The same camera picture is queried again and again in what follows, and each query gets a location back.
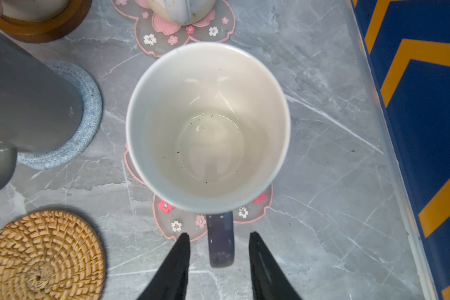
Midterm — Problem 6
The white mug purple handle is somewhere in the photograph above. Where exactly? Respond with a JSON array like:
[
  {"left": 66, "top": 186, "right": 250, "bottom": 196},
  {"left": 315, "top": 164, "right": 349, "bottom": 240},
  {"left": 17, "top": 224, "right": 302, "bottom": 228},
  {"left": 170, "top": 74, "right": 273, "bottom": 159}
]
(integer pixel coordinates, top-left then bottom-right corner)
[{"left": 126, "top": 42, "right": 291, "bottom": 268}]

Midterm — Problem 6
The woven rattan round coaster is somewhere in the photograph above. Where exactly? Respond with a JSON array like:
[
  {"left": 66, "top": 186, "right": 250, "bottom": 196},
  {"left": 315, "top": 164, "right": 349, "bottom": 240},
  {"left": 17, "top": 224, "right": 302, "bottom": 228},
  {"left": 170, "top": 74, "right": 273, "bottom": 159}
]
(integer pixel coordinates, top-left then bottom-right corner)
[{"left": 0, "top": 210, "right": 106, "bottom": 300}]

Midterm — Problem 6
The cream white mug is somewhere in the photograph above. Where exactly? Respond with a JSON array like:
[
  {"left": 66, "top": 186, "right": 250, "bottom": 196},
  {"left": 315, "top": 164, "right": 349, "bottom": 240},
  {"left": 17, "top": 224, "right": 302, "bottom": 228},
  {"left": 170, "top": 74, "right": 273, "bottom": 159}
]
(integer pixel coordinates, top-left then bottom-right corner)
[{"left": 147, "top": 0, "right": 216, "bottom": 26}]

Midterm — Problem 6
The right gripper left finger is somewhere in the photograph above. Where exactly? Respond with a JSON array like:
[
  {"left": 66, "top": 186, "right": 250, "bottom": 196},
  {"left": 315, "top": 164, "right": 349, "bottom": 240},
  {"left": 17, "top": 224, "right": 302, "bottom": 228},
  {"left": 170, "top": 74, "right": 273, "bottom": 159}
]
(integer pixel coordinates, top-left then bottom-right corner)
[{"left": 138, "top": 233, "right": 191, "bottom": 300}]

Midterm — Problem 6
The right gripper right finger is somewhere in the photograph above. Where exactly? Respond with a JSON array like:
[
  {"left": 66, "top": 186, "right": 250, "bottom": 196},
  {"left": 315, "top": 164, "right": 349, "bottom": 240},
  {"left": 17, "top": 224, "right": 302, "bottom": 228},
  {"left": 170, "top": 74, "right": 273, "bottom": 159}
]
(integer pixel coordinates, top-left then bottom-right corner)
[{"left": 249, "top": 232, "right": 301, "bottom": 300}]

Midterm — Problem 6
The brown wooden round coaster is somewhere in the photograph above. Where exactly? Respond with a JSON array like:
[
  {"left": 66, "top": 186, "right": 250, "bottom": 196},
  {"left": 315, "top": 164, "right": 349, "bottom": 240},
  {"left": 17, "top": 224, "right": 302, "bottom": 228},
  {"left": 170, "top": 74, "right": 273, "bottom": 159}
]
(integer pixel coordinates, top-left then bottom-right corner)
[{"left": 0, "top": 1, "right": 93, "bottom": 44}]

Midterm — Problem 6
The grey green mug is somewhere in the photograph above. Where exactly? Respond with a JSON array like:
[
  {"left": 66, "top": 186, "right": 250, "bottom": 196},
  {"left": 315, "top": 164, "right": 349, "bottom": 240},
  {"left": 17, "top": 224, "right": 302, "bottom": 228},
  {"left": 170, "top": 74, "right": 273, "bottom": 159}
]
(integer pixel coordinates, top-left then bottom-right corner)
[{"left": 0, "top": 33, "right": 83, "bottom": 191}]

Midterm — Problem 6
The blue woven round coaster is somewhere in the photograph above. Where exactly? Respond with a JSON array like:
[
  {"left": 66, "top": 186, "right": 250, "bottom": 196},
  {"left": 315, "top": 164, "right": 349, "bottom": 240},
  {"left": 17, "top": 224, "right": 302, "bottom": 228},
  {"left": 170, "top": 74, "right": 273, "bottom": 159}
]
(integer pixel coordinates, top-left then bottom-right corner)
[{"left": 17, "top": 60, "right": 103, "bottom": 170}]

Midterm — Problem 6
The pink flower coaster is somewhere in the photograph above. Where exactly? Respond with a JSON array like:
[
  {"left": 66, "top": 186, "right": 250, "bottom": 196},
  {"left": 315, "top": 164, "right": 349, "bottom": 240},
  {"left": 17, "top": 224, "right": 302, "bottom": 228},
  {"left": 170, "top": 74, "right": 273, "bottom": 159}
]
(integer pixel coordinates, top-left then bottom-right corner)
[
  {"left": 123, "top": 142, "right": 275, "bottom": 243},
  {"left": 112, "top": 1, "right": 236, "bottom": 58}
]

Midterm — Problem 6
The orange peach mug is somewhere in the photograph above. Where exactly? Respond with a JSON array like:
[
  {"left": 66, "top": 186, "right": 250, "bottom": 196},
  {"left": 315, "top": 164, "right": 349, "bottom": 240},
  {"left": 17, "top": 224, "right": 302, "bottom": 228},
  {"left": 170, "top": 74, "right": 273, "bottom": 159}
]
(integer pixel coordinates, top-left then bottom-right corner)
[{"left": 0, "top": 0, "right": 69, "bottom": 23}]

